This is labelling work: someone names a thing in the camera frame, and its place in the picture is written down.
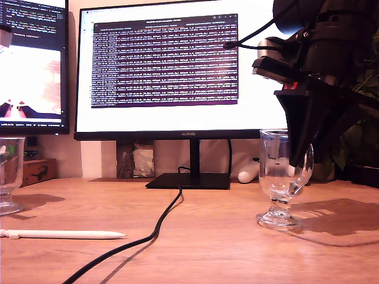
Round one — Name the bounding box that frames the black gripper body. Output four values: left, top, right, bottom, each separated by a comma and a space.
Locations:
251, 38, 379, 115

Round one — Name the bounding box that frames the small footed glass cup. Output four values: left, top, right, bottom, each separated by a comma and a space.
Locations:
256, 128, 314, 231
0, 136, 26, 216

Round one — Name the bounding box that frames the white pen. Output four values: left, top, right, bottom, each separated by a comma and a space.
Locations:
0, 229, 127, 240

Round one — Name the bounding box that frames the green leafy house plant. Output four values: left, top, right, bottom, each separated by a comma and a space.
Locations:
313, 29, 379, 178

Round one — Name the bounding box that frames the pale plant pot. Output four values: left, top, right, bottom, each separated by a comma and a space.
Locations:
310, 162, 337, 182

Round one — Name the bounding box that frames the black flat box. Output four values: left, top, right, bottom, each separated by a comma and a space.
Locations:
336, 164, 379, 189

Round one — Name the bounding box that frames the white game controller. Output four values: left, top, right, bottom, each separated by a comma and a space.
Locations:
237, 158, 262, 184

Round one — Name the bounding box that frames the large black Huawei monitor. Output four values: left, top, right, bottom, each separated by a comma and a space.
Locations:
73, 0, 293, 191

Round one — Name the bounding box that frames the patterned grey brown box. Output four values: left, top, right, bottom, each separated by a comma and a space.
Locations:
116, 141, 155, 179

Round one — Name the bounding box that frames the brown cardboard box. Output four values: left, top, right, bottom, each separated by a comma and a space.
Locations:
22, 159, 57, 187

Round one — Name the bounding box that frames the black monitor showing code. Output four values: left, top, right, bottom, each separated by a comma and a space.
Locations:
0, 0, 71, 135

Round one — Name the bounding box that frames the black monitor power cable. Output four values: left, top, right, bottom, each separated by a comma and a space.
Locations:
227, 138, 233, 175

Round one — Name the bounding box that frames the black camera cable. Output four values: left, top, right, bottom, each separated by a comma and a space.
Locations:
223, 2, 297, 51

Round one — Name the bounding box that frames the thick black table cable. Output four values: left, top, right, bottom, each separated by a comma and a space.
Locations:
62, 167, 190, 284

